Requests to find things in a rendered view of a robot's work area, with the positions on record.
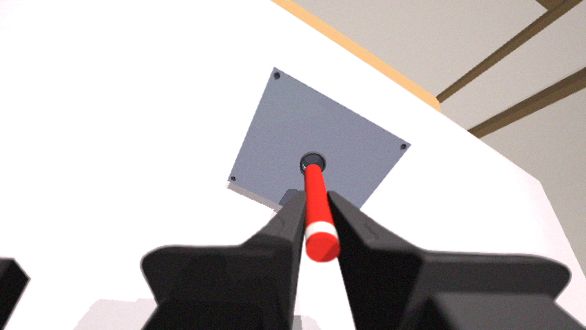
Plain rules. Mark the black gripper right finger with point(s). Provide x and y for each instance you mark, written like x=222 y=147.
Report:
x=388 y=279

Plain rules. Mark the red peg with white band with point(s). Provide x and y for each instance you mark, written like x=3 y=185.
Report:
x=321 y=240

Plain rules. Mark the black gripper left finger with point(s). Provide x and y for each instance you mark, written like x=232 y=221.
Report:
x=263 y=270

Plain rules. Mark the grey square plate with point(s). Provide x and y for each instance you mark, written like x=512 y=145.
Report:
x=294 y=126

